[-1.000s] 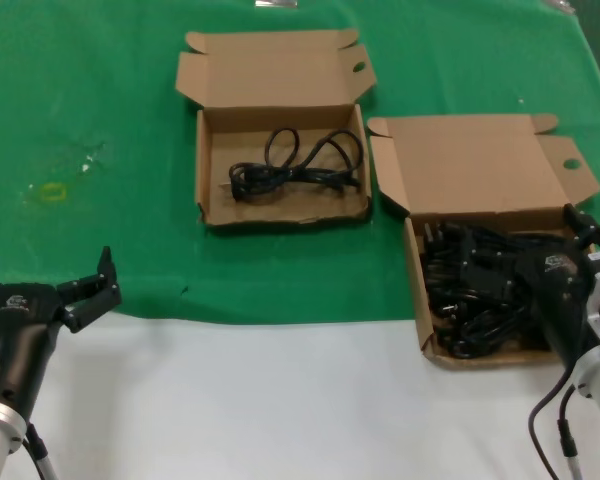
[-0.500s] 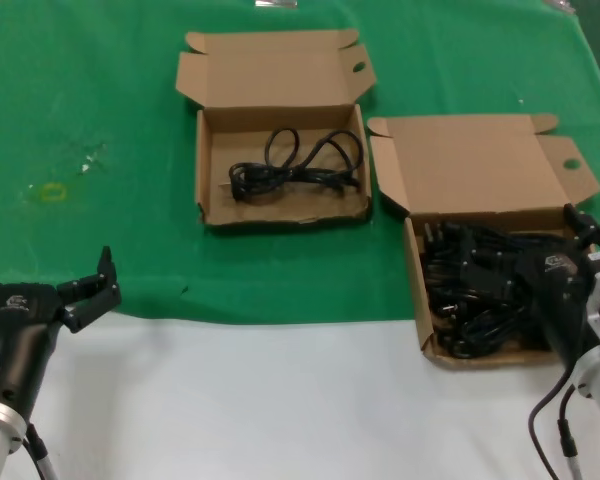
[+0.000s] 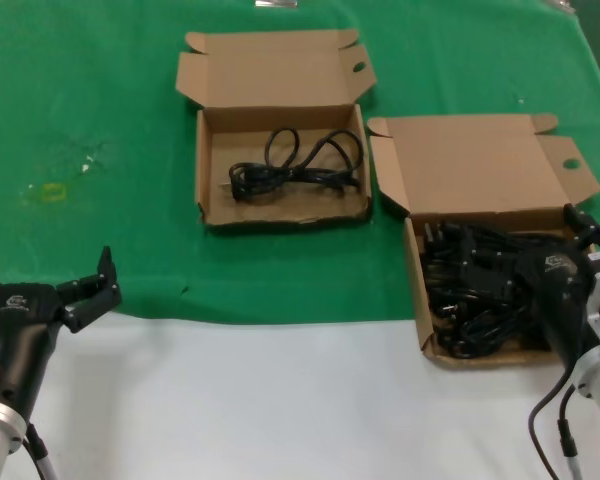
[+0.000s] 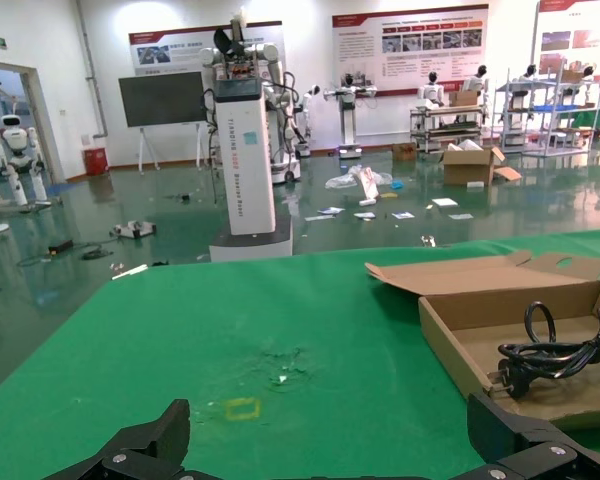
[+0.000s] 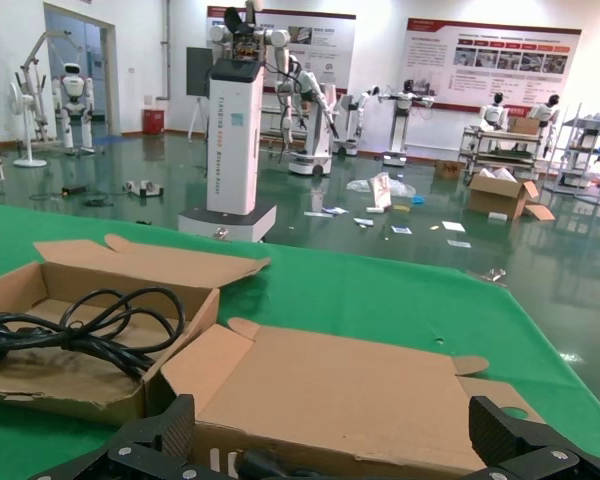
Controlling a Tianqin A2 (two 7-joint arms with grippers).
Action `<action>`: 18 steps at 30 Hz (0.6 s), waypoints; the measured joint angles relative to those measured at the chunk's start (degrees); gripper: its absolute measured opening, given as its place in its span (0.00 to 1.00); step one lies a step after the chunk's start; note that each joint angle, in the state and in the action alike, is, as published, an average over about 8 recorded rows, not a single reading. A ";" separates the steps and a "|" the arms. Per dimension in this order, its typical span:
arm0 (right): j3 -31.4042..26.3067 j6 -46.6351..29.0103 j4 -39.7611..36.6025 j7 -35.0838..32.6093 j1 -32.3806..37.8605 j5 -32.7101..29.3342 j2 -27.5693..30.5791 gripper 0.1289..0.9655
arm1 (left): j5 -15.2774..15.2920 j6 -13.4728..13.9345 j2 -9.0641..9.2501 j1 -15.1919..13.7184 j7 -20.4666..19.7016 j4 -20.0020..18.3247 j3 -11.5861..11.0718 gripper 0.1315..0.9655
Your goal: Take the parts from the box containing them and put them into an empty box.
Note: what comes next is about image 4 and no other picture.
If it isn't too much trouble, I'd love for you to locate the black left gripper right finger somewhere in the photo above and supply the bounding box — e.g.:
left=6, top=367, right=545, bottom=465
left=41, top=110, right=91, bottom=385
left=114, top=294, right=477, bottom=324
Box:
left=454, top=390, right=600, bottom=480

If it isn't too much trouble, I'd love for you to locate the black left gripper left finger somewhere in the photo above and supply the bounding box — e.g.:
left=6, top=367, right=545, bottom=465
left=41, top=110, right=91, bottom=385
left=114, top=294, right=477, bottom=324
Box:
left=44, top=398, right=206, bottom=480

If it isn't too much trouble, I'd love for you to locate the black power cord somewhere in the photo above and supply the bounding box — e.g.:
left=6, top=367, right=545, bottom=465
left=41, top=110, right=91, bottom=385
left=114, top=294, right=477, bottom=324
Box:
left=488, top=300, right=600, bottom=400

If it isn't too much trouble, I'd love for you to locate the open brown cardboard box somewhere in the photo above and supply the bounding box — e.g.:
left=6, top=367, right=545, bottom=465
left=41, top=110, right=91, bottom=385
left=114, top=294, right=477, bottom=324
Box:
left=364, top=249, right=600, bottom=432

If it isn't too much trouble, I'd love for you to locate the cardboard box on rack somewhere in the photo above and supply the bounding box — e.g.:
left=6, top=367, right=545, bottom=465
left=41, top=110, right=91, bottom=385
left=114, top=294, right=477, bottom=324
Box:
left=448, top=90, right=480, bottom=108

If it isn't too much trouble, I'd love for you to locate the green table cloth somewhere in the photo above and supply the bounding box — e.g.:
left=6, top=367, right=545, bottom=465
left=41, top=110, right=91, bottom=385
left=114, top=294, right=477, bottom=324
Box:
left=0, top=228, right=600, bottom=480

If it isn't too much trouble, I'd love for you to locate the grey device on floor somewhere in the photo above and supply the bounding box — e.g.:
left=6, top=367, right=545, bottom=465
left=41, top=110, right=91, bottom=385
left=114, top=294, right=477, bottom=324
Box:
left=110, top=219, right=158, bottom=241

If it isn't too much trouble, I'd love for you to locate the large open cardboard carton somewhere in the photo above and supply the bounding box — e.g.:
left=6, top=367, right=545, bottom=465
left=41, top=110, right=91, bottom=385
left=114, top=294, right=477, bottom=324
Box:
left=441, top=144, right=523, bottom=188

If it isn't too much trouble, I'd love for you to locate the red bin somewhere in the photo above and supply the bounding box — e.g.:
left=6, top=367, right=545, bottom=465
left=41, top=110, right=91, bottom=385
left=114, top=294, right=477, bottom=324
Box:
left=82, top=146, right=109, bottom=177

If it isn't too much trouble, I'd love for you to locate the white red package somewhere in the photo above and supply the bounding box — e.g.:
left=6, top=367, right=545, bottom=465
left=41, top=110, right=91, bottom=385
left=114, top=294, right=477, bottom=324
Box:
left=356, top=167, right=380, bottom=208

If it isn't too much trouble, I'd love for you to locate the clear plastic bag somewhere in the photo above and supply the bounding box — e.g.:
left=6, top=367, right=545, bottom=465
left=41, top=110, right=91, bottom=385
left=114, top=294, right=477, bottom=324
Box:
left=325, top=165, right=394, bottom=191

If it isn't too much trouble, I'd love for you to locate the low metal rack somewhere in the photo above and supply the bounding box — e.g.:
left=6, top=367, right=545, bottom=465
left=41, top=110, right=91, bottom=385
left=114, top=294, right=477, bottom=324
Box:
left=409, top=102, right=487, bottom=152

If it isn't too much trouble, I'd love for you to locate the tall metal shelving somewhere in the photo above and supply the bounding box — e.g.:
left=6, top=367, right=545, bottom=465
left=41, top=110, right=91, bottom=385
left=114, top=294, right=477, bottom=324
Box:
left=493, top=67, right=600, bottom=157

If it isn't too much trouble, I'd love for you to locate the dark screen on stand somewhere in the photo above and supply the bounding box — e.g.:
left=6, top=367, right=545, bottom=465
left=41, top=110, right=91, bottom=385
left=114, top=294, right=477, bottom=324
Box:
left=118, top=70, right=207, bottom=174

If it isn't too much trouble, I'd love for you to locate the white black-headed humanoid robot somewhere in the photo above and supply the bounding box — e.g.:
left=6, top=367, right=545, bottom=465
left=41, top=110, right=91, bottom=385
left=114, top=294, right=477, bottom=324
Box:
left=461, top=64, right=490, bottom=96
left=418, top=71, right=447, bottom=107

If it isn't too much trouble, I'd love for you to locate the small white humanoid robot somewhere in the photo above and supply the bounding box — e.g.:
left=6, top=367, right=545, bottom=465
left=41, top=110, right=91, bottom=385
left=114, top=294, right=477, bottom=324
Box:
left=298, top=84, right=323, bottom=147

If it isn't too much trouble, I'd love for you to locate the humanoid robot with outstretched arms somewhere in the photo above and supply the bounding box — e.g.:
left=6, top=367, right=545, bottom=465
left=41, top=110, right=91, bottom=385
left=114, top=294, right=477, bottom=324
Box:
left=323, top=73, right=379, bottom=161

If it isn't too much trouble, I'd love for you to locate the wall poster with car photo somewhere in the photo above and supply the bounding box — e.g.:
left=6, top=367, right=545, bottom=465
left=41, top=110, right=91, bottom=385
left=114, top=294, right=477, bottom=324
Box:
left=128, top=20, right=285, bottom=77

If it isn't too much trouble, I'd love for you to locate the wide red-striped wall poster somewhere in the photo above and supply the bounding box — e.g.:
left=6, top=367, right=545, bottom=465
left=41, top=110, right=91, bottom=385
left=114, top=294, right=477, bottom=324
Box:
left=331, top=4, right=490, bottom=97

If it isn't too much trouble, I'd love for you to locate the wall poster with red photos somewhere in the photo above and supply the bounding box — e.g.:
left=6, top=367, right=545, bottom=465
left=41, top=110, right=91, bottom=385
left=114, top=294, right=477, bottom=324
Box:
left=536, top=0, right=600, bottom=72

